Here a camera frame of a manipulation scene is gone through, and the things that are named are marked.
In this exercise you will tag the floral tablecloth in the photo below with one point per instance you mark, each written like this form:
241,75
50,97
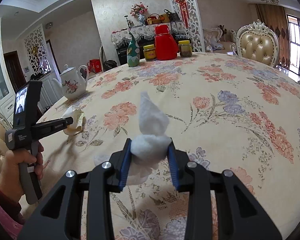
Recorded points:
225,112

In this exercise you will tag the flower vase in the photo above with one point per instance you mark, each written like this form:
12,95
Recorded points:
139,10

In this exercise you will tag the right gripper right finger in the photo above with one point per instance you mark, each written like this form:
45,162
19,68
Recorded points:
240,215

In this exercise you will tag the white floral teapot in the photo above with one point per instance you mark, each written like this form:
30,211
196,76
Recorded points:
73,82

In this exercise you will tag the yellow lid jar right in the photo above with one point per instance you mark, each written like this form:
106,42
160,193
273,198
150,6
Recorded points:
185,48

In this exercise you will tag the crumpled cream paper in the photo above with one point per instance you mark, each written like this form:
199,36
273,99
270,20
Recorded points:
77,114

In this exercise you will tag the red thermos jug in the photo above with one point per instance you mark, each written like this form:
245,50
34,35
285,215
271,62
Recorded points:
165,45

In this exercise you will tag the white tissue wad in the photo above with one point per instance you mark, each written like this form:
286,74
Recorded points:
151,146

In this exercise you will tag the yellow lid jar left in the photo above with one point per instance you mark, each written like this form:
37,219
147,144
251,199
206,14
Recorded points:
149,52

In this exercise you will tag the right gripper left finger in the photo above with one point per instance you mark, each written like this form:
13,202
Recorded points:
58,216

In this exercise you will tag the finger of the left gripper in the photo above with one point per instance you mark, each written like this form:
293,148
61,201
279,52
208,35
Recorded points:
62,123

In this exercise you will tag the black piano with lace cover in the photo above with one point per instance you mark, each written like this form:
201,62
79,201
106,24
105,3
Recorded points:
144,35

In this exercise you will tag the person's left hand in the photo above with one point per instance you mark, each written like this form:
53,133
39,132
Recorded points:
10,184

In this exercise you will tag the red chinese knot ornament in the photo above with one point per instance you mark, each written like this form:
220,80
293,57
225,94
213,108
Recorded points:
184,12

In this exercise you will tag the yellow lid jar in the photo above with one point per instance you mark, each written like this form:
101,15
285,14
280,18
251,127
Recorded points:
185,48
149,52

